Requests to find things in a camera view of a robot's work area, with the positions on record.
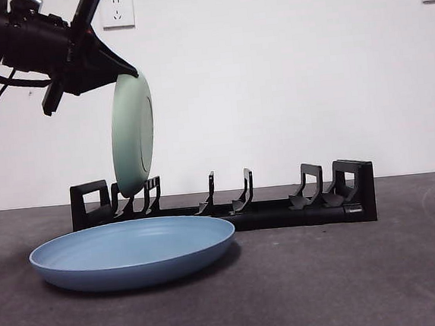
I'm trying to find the pale green plate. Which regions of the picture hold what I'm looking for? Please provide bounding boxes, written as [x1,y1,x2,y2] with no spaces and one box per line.
[105,70,162,198]

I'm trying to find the black plate rack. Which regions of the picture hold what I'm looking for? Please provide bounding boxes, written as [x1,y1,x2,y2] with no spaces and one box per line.
[68,156,379,248]

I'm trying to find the blue plate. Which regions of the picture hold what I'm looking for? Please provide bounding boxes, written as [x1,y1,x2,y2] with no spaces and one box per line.
[26,210,241,299]

